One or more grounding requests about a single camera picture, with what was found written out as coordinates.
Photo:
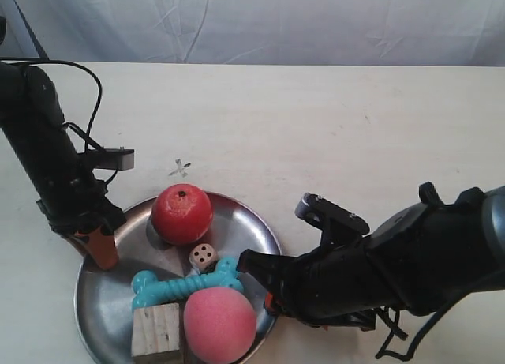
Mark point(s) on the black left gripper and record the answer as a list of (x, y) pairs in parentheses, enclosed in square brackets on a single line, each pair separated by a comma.
[(85, 209)]

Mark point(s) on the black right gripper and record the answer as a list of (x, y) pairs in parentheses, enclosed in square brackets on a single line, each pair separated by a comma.
[(336, 287)]

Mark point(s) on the round metal plate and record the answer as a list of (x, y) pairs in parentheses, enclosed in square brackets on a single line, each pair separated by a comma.
[(103, 299)]

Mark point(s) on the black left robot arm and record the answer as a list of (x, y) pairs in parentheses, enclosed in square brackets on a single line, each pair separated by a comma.
[(59, 158)]

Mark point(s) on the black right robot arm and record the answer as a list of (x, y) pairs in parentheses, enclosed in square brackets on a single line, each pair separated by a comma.
[(415, 261)]

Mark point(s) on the pink foam peach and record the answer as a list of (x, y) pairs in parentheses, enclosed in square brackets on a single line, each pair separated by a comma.
[(219, 324)]

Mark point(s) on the teal toy bone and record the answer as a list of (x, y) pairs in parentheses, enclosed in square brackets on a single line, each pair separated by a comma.
[(150, 291)]

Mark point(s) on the beige die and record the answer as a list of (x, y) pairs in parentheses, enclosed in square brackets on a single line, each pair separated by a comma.
[(203, 258)]

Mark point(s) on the red toy orange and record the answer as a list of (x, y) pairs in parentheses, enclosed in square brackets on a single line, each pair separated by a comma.
[(182, 214)]

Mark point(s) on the wooden block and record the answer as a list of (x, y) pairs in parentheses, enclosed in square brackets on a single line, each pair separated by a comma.
[(157, 334)]

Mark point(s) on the grey backdrop cloth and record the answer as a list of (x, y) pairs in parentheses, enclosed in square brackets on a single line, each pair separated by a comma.
[(283, 32)]

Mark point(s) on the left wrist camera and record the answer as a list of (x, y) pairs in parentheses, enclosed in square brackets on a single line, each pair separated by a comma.
[(113, 159)]

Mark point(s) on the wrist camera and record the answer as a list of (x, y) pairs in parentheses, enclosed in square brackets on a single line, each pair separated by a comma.
[(113, 159), (338, 226)]

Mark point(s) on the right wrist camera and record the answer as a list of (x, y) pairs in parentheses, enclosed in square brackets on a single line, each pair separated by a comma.
[(338, 226)]

